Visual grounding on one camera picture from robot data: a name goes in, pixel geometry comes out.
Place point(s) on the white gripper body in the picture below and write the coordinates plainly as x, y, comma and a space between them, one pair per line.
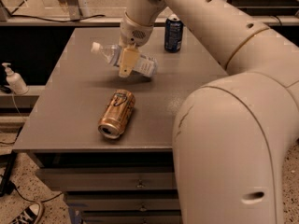
135, 34

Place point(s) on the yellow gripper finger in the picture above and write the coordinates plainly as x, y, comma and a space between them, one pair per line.
129, 57

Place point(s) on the clear plastic water bottle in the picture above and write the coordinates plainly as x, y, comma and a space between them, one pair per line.
146, 65

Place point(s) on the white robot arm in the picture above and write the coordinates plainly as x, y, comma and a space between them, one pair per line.
230, 136

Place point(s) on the white pump dispenser bottle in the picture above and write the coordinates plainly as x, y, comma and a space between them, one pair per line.
15, 80

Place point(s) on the dark blue soda can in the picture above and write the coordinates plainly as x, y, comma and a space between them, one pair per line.
173, 33

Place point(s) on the gold soda can lying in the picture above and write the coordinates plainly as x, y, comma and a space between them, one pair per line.
113, 122

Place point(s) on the grey drawer cabinet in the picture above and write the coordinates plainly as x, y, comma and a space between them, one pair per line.
62, 129

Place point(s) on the top grey drawer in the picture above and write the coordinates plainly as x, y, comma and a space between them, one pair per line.
104, 179

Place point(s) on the grey drawer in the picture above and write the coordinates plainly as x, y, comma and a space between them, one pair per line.
127, 201
130, 217
104, 179

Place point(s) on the middle grey drawer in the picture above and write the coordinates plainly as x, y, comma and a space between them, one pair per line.
127, 201

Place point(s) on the bottom grey drawer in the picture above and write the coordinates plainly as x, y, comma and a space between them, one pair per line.
130, 217

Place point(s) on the black and white sneaker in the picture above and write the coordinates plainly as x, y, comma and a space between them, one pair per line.
30, 215

